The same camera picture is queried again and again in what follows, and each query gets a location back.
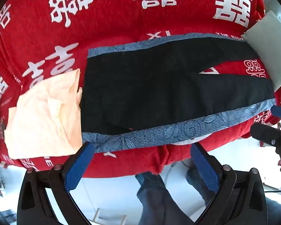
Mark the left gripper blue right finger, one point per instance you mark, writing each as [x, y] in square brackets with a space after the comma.
[208, 167]

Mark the cream folded cloth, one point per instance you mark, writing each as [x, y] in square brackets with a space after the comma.
[46, 120]

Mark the black pants with blue trim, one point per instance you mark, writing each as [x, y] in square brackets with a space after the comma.
[157, 92]

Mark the person legs in jeans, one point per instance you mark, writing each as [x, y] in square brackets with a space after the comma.
[240, 199]

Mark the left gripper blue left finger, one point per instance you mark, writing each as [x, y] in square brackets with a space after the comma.
[76, 165]

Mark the red blanket with white characters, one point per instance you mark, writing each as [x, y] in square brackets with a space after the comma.
[40, 39]

